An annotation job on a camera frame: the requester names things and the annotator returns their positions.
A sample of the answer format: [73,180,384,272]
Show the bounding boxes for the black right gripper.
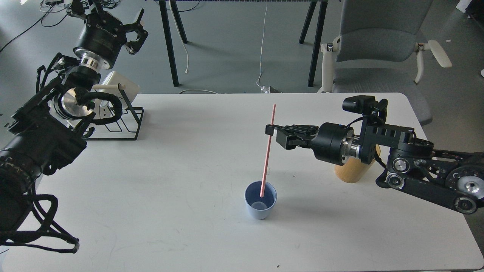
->
[265,122,355,166]

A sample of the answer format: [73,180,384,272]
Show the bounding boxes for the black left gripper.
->
[73,8,149,69]

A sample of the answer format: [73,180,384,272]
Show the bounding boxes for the pink chopstick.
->
[259,127,274,198]

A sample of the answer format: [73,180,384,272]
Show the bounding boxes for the blue cup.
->
[244,180,277,220]

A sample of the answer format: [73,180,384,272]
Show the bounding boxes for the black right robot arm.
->
[265,122,483,215]

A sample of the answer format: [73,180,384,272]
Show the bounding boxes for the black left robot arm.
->
[1,0,149,253]

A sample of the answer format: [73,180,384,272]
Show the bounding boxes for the white square mug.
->
[98,71,140,110]

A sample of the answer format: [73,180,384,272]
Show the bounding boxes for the black table legs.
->
[158,0,328,88]

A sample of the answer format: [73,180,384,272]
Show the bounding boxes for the white round mug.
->
[66,94,112,128]

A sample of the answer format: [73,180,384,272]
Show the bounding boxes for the bamboo cylinder holder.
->
[334,157,376,184]

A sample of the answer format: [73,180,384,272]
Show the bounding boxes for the grey office chair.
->
[318,0,452,125]

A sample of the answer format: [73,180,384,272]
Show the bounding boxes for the black floor cables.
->
[0,0,121,53]

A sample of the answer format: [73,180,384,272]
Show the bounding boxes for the white hanging cable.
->
[256,1,271,93]

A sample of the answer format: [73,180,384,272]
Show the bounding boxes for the black wire mug rack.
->
[83,84,144,141]

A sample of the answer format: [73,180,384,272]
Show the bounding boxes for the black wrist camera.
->
[342,95,388,122]

